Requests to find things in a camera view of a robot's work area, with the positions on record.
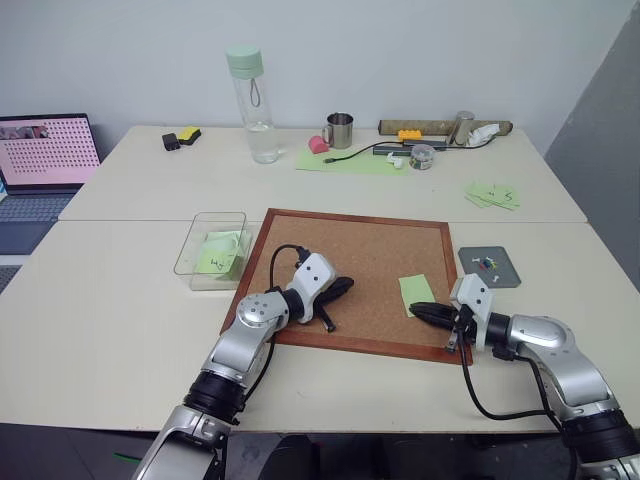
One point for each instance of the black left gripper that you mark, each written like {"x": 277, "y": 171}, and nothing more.
{"x": 327, "y": 306}

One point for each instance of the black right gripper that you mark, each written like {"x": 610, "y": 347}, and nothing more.
{"x": 462, "y": 322}

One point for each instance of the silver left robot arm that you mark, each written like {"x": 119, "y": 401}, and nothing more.
{"x": 250, "y": 345}

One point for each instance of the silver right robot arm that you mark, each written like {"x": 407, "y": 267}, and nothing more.
{"x": 565, "y": 360}

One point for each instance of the blank green sticky note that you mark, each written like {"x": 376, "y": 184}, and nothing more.
{"x": 416, "y": 292}

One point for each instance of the grey square tray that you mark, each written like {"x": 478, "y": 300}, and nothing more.
{"x": 492, "y": 250}

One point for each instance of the crumpled green sticky note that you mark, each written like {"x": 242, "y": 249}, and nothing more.
{"x": 225, "y": 240}

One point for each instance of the green note with writing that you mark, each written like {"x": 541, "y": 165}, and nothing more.
{"x": 476, "y": 192}
{"x": 505, "y": 196}

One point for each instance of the written green sticky note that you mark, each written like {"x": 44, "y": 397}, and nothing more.
{"x": 216, "y": 262}

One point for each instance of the clear plastic box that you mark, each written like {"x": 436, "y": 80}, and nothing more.
{"x": 210, "y": 250}

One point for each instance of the small black box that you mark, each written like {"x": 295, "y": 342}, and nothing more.
{"x": 171, "y": 141}

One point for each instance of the light green paper sheet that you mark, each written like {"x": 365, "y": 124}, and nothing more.
{"x": 350, "y": 166}

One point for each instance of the small white plastic clip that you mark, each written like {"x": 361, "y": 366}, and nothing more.
{"x": 395, "y": 161}

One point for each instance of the pink eraser block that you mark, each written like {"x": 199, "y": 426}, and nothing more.
{"x": 317, "y": 145}

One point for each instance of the grey usb hub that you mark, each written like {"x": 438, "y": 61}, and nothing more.
{"x": 395, "y": 150}

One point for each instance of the stainless steel mug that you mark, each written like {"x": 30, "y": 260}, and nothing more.
{"x": 341, "y": 131}

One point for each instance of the yellow toy brick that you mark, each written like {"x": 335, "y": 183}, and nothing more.
{"x": 409, "y": 134}

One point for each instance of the slim grey bar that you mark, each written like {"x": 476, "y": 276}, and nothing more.
{"x": 432, "y": 144}

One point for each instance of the brown rolled mat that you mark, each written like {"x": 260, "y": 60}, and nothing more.
{"x": 425, "y": 125}

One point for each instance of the white crumpled tissue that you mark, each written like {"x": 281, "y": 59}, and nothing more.
{"x": 482, "y": 135}

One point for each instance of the steel cylinder cup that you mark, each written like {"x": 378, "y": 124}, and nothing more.
{"x": 462, "y": 127}

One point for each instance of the clear bottle with green lid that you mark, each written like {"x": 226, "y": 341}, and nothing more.
{"x": 255, "y": 100}

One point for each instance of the yellow and black sponge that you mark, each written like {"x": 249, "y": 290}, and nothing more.
{"x": 190, "y": 136}

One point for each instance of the open laptop with pink screen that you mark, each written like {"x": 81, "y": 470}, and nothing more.
{"x": 45, "y": 150}

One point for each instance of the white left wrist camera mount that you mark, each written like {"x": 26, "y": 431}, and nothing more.
{"x": 314, "y": 277}

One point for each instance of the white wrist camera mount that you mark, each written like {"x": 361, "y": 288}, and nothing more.
{"x": 314, "y": 277}
{"x": 477, "y": 295}

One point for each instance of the cork board with wooden frame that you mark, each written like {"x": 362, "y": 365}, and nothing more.
{"x": 360, "y": 250}

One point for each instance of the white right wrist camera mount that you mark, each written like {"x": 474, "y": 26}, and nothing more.
{"x": 477, "y": 295}

